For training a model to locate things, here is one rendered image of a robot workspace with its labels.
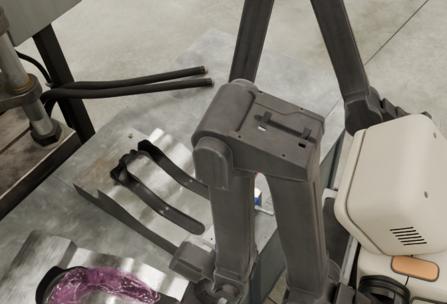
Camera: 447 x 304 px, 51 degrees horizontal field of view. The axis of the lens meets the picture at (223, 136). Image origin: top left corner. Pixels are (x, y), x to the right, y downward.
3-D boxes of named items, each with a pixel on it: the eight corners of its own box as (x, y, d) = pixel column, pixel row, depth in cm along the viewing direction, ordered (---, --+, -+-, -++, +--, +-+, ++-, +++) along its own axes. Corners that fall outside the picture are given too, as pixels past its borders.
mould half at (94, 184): (261, 207, 137) (261, 181, 126) (209, 279, 124) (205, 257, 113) (134, 138, 157) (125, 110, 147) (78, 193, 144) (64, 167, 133)
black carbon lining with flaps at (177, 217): (231, 200, 131) (230, 181, 124) (197, 245, 123) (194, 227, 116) (139, 149, 145) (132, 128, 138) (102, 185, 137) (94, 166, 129)
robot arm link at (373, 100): (402, 124, 97) (400, 110, 101) (368, 94, 94) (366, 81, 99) (368, 148, 102) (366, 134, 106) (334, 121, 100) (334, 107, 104)
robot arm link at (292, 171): (309, 158, 43) (334, 85, 49) (179, 136, 48) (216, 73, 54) (328, 338, 74) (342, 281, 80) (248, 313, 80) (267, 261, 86)
